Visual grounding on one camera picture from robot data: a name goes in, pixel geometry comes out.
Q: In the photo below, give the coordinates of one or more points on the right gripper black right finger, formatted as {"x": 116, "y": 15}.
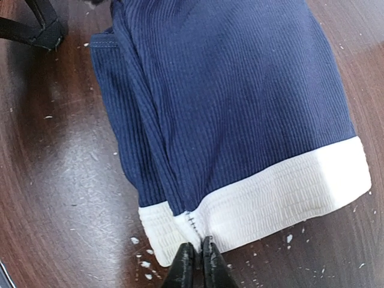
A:
{"x": 215, "y": 271}

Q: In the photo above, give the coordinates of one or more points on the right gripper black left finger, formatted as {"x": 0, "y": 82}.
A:
{"x": 181, "y": 271}

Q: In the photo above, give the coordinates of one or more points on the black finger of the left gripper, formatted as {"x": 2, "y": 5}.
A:
{"x": 48, "y": 36}

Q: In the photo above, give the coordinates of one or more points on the navy and cream underwear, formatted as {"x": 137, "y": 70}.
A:
{"x": 230, "y": 116}

